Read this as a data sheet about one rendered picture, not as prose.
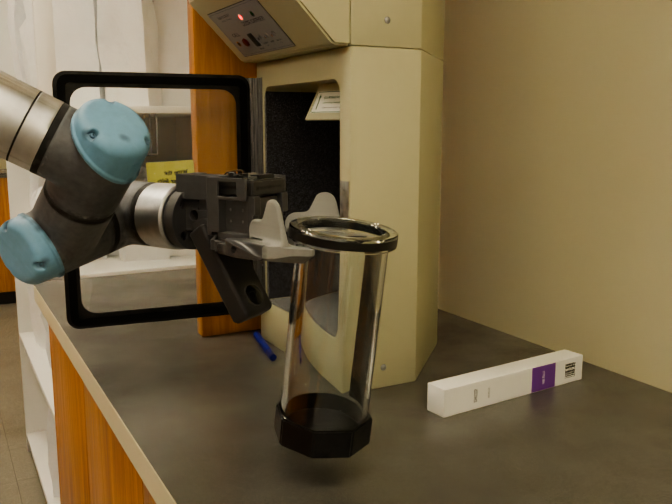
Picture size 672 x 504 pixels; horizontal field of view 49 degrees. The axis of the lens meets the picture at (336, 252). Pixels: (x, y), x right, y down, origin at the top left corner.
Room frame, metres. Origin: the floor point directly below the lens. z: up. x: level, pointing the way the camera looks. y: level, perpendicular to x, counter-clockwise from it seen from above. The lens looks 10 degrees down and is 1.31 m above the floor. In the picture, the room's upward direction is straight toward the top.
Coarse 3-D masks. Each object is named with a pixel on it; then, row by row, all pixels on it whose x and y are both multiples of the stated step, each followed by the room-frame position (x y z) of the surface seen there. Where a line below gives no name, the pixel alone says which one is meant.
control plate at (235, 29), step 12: (252, 0) 1.04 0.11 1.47; (216, 12) 1.16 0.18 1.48; (228, 12) 1.13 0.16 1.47; (240, 12) 1.10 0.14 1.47; (264, 12) 1.04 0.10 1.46; (216, 24) 1.20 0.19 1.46; (228, 24) 1.17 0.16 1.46; (240, 24) 1.13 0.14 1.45; (252, 24) 1.10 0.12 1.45; (264, 24) 1.08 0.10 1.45; (276, 24) 1.05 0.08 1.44; (228, 36) 1.21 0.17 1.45; (240, 36) 1.17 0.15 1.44; (276, 36) 1.08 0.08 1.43; (240, 48) 1.21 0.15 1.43; (252, 48) 1.18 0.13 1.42; (264, 48) 1.14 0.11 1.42; (276, 48) 1.11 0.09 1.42
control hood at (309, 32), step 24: (192, 0) 1.20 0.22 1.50; (216, 0) 1.13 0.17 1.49; (240, 0) 1.07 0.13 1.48; (264, 0) 1.02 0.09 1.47; (288, 0) 0.97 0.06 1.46; (312, 0) 0.96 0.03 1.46; (336, 0) 0.98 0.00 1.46; (288, 24) 1.02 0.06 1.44; (312, 24) 0.98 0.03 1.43; (336, 24) 0.98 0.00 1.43; (288, 48) 1.08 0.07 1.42; (312, 48) 1.03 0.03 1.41
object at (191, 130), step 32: (96, 96) 1.16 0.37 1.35; (128, 96) 1.18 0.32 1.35; (160, 96) 1.20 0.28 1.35; (192, 96) 1.22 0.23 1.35; (224, 96) 1.24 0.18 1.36; (160, 128) 1.20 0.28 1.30; (192, 128) 1.22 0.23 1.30; (224, 128) 1.24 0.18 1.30; (160, 160) 1.20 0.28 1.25; (192, 160) 1.21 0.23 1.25; (224, 160) 1.23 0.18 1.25; (128, 256) 1.17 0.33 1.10; (160, 256) 1.19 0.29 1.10; (192, 256) 1.21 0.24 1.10; (64, 288) 1.14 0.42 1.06; (96, 288) 1.15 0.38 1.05; (128, 288) 1.17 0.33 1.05; (160, 288) 1.19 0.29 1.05; (192, 288) 1.21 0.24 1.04
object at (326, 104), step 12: (324, 84) 1.13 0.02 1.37; (336, 84) 1.11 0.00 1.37; (324, 96) 1.11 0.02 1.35; (336, 96) 1.10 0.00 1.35; (312, 108) 1.13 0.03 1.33; (324, 108) 1.10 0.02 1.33; (336, 108) 1.09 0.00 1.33; (312, 120) 1.19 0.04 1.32; (324, 120) 1.22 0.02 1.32; (336, 120) 1.23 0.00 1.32
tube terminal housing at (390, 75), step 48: (384, 0) 1.01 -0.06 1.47; (432, 0) 1.12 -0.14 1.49; (336, 48) 1.02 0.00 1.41; (384, 48) 1.01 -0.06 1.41; (432, 48) 1.13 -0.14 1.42; (384, 96) 1.01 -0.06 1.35; (432, 96) 1.13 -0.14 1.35; (384, 144) 1.01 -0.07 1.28; (432, 144) 1.14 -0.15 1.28; (384, 192) 1.01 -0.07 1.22; (432, 192) 1.15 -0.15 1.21; (432, 240) 1.16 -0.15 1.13; (384, 288) 1.01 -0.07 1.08; (432, 288) 1.17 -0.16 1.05; (384, 336) 1.02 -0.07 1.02; (432, 336) 1.18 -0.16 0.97; (384, 384) 1.02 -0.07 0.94
